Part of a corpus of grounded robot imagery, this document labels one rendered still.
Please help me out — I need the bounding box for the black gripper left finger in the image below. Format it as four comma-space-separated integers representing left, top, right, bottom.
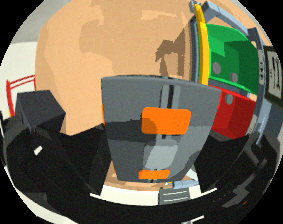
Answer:
33, 123, 112, 196

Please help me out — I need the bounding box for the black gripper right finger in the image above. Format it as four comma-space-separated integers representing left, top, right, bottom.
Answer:
194, 130, 260, 194

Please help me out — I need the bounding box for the yellow bar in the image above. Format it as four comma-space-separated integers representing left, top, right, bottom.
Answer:
194, 4, 209, 85

